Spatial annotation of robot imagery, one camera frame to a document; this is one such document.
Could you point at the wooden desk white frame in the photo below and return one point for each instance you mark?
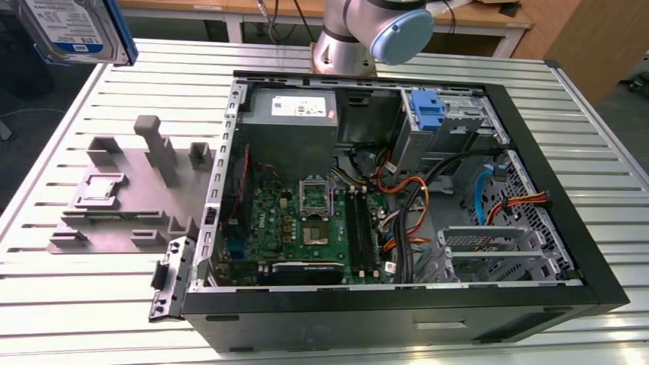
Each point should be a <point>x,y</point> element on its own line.
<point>497,17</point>

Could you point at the black open PC case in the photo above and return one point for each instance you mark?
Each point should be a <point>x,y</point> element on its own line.
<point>355,319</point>

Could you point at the black RAM slot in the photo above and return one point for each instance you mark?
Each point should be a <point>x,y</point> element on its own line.
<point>355,232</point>
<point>370,232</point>

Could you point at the silver CPU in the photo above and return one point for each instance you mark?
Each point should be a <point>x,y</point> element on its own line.
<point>100,190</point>

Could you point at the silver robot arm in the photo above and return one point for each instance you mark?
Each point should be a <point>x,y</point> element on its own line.
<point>340,49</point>

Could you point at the green motherboard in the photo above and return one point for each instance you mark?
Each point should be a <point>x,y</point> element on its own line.
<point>274,228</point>

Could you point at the blue drive latch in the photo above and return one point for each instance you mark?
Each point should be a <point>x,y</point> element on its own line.
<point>428,110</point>

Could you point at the grey parts rack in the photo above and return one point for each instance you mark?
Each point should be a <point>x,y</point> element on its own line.
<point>142,197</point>

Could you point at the grey power supply unit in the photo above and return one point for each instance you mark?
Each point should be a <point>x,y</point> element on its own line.
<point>290,152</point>

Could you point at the CPU socket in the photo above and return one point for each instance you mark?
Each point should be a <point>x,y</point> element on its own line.
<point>318,235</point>

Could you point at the wooden cabinet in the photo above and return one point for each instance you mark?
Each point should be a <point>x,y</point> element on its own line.
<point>599,38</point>

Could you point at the blue expansion slot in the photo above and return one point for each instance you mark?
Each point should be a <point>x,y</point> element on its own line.
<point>236,251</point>

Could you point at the hard disk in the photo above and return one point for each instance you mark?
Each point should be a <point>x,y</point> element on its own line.
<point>71,30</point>

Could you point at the black graphics card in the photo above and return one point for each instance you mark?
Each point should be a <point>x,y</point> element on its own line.
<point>304,272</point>

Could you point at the grey case latch panel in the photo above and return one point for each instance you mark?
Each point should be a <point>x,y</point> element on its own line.
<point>178,273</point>

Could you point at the grey optical drive cage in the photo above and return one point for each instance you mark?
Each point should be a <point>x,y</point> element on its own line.
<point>413,148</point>

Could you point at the locking lever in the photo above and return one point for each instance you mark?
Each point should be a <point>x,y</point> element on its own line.
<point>332,201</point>

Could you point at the black chair base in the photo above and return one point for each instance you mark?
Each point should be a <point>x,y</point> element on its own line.
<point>639,81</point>

